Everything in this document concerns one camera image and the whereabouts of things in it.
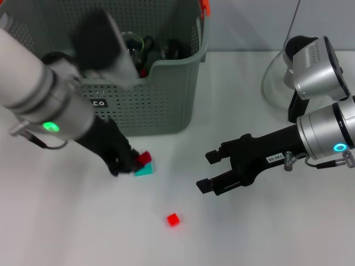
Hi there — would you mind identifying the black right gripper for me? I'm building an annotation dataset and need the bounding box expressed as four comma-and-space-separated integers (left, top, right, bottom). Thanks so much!
196, 124, 303, 197

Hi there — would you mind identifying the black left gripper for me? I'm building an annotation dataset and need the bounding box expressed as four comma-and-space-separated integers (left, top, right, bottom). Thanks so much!
74, 117, 141, 177

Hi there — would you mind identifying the dark red long brick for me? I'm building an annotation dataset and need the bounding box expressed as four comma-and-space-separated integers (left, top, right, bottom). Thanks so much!
135, 151, 153, 166

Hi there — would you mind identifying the glass teacup with black holder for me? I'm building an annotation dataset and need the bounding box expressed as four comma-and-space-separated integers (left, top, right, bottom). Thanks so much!
120, 32, 155, 73
159, 38, 187, 61

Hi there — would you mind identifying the grey perforated plastic storage bin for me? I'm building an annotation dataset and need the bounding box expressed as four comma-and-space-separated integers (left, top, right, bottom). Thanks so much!
0, 0, 211, 136

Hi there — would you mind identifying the cyan sloped toy brick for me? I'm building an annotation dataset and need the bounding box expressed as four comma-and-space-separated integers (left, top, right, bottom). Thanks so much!
134, 162, 156, 177

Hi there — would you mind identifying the small red cube brick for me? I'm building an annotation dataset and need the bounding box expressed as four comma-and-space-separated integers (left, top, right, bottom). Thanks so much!
167, 212, 180, 228

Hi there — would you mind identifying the left arm cable with plug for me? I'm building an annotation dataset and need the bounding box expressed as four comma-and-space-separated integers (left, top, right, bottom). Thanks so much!
9, 121, 69, 150

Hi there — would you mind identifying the arm cable with plug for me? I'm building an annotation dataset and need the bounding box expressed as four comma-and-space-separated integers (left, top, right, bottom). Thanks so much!
284, 151, 355, 170
9, 121, 69, 150

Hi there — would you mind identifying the right arm cable with plug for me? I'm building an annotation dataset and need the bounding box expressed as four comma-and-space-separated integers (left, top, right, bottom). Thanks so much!
284, 151, 355, 170

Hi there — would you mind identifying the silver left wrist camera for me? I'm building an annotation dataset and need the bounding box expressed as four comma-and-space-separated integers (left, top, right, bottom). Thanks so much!
70, 9, 139, 81

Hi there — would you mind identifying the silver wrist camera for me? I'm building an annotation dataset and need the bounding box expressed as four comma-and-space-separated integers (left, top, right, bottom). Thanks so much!
292, 35, 350, 100
70, 9, 139, 81

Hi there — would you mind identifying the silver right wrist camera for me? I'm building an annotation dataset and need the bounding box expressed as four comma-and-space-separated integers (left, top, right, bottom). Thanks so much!
292, 35, 350, 100

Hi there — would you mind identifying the glass teapot with black handle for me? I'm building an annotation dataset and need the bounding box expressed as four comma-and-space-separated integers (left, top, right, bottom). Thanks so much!
262, 35, 320, 122

